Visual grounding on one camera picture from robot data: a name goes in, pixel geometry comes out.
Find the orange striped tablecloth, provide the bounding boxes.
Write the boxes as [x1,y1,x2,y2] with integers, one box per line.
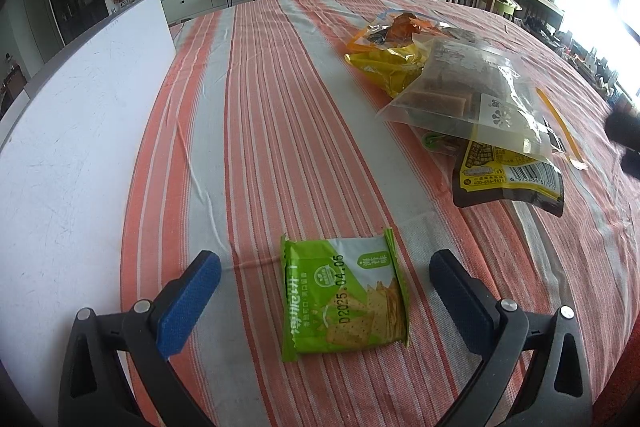
[120,0,640,427]

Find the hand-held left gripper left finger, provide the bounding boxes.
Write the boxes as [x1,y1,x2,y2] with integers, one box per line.
[59,250,222,427]

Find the white board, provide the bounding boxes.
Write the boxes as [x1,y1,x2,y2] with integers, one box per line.
[0,0,177,427]

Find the dark brown packet yellow label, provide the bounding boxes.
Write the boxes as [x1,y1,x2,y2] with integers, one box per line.
[452,139,566,218]

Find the clutter of small boxes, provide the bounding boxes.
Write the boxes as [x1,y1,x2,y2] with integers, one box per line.
[565,29,628,105]

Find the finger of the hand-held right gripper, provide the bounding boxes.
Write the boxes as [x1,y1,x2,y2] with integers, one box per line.
[604,104,640,146]
[620,151,640,180]

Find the zip bag with orange print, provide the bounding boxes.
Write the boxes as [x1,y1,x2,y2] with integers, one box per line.
[347,9,481,58]

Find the green cracker packet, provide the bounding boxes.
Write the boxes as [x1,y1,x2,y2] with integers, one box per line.
[280,227,411,363]

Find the yellow snack packet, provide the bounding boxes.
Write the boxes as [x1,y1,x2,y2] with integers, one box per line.
[345,44,436,100]

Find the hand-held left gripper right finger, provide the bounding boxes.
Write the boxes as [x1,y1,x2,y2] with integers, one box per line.
[429,249,593,427]

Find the clear zip bag brown snacks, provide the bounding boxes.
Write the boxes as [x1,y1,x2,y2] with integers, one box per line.
[377,38,590,170]

